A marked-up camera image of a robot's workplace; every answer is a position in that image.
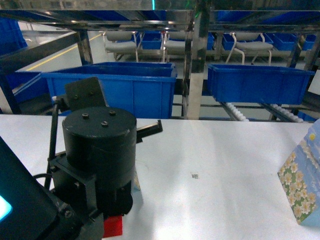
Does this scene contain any flower gift bag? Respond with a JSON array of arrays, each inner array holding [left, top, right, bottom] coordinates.
[[277, 120, 320, 227]]

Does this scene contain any blue bin centre right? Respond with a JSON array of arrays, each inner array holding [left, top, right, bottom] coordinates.
[[207, 64, 315, 105]]

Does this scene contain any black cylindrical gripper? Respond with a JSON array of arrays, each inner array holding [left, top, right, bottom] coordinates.
[[49, 106, 163, 218]]

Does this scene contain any red camera mount block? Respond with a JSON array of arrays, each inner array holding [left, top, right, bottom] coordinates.
[[103, 215, 123, 238]]

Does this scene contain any blue bin centre left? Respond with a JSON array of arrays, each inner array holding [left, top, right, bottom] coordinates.
[[41, 62, 178, 119]]

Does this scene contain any white table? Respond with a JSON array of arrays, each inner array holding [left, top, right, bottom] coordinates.
[[0, 114, 320, 240]]

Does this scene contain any blue bin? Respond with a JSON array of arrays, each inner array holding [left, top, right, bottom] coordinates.
[[207, 64, 315, 105], [41, 62, 178, 119]]

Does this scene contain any grey chair left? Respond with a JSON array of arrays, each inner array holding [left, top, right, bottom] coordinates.
[[102, 31, 139, 62]]

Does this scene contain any grey chair right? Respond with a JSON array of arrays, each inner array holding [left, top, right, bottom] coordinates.
[[225, 32, 273, 66]]

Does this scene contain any black cable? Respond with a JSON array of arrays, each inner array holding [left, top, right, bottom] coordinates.
[[32, 96, 68, 188]]

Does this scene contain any steel rack upright post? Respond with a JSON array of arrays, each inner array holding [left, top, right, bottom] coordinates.
[[184, 0, 212, 120]]

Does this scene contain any grey chair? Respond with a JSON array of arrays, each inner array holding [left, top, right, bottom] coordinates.
[[225, 32, 273, 66], [102, 31, 139, 62]]

